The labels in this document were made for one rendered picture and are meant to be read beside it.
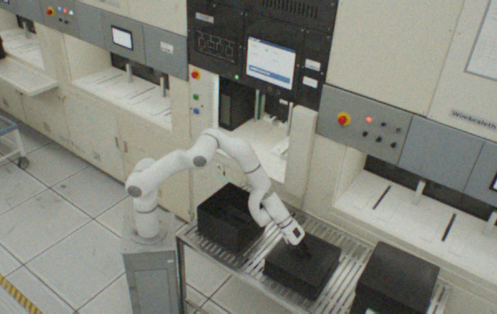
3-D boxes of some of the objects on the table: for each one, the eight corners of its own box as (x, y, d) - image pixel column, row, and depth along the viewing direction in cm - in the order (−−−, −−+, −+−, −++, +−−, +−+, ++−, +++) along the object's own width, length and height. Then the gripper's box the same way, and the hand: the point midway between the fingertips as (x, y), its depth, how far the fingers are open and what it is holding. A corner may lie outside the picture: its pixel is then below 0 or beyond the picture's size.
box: (346, 316, 191) (356, 281, 177) (366, 274, 211) (378, 239, 197) (408, 349, 179) (425, 314, 165) (424, 301, 200) (440, 267, 185)
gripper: (287, 213, 213) (307, 242, 215) (270, 233, 201) (291, 264, 203) (298, 210, 208) (318, 240, 210) (281, 230, 196) (302, 262, 198)
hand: (302, 248), depth 206 cm, fingers open, 4 cm apart
